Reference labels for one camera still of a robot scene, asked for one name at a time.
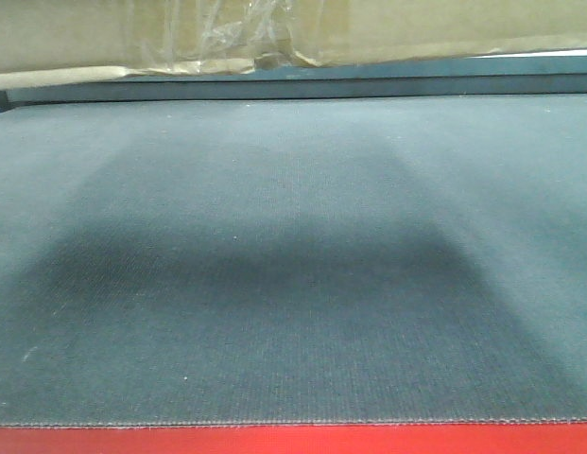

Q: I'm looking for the dark green conveyor belt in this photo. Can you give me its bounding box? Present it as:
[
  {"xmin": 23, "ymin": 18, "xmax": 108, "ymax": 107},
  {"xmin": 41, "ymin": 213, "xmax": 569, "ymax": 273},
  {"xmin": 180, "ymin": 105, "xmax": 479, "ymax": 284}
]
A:
[{"xmin": 0, "ymin": 95, "xmax": 587, "ymax": 427}]

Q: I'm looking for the brown cardboard carton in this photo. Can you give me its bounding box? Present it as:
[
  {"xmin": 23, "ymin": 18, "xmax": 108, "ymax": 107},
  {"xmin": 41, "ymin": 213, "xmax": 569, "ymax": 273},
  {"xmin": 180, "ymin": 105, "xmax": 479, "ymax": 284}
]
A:
[{"xmin": 0, "ymin": 1, "xmax": 587, "ymax": 90}]

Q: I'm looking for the dark conveyor far side rail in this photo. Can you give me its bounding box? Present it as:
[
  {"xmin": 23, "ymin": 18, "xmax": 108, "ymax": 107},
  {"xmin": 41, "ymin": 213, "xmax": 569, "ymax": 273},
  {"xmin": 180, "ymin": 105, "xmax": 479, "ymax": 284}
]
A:
[{"xmin": 0, "ymin": 49, "xmax": 587, "ymax": 109}]

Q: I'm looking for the red conveyor front edge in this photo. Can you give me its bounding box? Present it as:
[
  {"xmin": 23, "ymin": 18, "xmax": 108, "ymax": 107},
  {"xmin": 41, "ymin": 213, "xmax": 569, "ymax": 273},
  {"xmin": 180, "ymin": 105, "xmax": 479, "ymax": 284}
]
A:
[{"xmin": 0, "ymin": 423, "xmax": 587, "ymax": 453}]

